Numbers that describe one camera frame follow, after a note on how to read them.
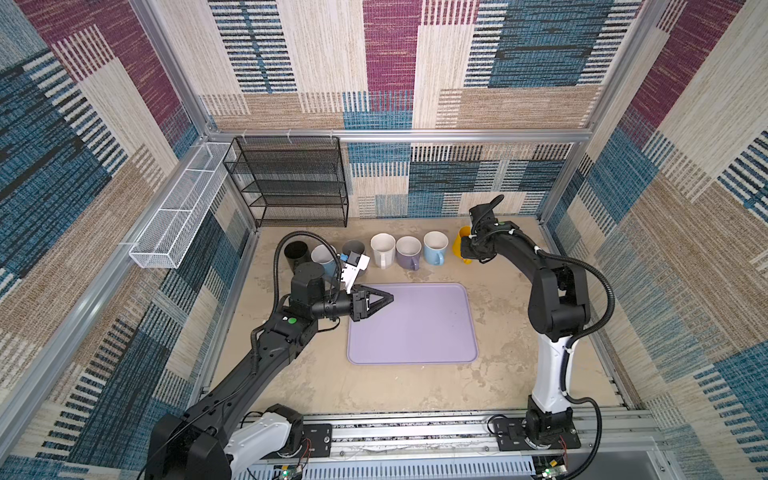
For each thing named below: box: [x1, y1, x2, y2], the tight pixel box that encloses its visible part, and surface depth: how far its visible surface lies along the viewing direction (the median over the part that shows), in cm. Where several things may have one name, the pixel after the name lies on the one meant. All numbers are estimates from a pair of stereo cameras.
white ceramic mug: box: [370, 232, 396, 269], surface depth 102 cm
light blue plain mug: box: [423, 230, 449, 266], surface depth 103 cm
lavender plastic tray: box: [346, 282, 479, 366], surface depth 94 cm
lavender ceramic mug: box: [395, 235, 422, 271], surface depth 105 cm
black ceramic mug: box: [284, 240, 312, 274], surface depth 101 cm
